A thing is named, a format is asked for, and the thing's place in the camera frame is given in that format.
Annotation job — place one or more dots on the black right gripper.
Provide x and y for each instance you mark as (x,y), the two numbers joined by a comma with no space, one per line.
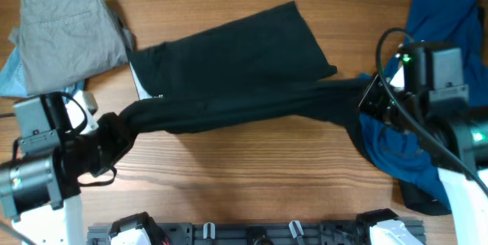
(373,98)

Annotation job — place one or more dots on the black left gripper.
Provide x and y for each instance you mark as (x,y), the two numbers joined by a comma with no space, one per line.
(110,138)

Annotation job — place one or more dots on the black shorts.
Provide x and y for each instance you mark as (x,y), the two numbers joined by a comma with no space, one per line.
(267,65)

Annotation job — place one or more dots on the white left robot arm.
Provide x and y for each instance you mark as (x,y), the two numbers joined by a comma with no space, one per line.
(40,191)

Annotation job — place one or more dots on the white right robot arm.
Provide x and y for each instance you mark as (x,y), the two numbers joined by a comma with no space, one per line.
(455,137)

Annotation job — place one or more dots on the folded light blue jeans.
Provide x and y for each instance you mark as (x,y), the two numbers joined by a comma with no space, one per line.
(20,79)

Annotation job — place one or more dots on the black garment under shirt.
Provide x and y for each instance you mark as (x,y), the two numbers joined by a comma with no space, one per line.
(399,156)

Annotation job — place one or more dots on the folded grey shorts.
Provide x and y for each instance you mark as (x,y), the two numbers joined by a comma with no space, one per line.
(61,42)

